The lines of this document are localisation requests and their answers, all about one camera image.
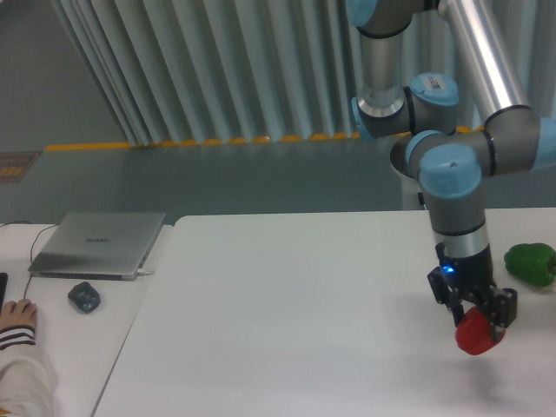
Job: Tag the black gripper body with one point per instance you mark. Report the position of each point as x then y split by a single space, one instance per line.
468 278

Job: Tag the cream sleeved forearm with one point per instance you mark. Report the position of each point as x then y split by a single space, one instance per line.
26 386

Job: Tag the red bell pepper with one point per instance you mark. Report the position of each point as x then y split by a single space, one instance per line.
475 335

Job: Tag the black phone at edge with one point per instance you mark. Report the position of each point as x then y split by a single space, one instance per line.
3 287

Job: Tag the silver closed laptop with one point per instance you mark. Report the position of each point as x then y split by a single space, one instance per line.
105 246

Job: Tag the person's hand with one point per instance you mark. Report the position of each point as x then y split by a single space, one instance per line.
19 314

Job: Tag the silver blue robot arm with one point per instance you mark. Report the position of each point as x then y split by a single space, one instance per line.
448 166

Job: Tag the green bell pepper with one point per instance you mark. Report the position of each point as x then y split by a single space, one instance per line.
532 263

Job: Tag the folding partition screen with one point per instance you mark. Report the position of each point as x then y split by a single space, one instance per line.
205 72

